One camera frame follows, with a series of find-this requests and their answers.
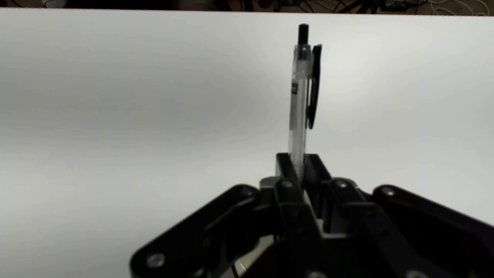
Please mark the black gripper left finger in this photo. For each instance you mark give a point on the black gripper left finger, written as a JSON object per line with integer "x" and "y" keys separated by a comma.
{"x": 206, "y": 225}

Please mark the clear pen with black clip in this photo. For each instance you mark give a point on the clear pen with black clip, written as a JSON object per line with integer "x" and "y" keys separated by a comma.
{"x": 298, "y": 101}

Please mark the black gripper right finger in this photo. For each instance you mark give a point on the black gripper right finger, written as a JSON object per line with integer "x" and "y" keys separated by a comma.
{"x": 411, "y": 225}

